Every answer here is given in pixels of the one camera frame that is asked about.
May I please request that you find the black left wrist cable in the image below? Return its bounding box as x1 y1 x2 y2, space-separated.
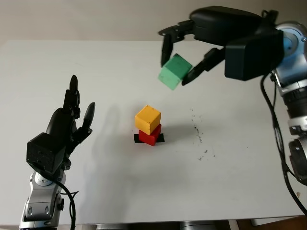
35 165 80 230

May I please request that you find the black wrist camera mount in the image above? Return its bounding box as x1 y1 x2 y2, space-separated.
224 30 284 81
26 132 67 174

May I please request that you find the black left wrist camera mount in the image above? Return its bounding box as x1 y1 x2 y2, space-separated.
26 132 67 174

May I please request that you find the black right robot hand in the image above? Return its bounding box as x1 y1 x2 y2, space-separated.
158 6 264 86

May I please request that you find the green wooden block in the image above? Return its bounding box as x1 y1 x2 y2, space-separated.
157 53 193 91

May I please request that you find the yellow wooden block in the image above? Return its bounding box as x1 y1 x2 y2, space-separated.
135 104 162 135

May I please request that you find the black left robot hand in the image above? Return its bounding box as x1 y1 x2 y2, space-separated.
45 75 96 166

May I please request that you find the red wooden block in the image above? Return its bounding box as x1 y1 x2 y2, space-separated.
138 124 162 147

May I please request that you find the black tape strip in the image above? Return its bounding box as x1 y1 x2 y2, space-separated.
133 133 165 144

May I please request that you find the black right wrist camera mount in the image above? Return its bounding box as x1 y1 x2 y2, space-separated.
224 30 284 81

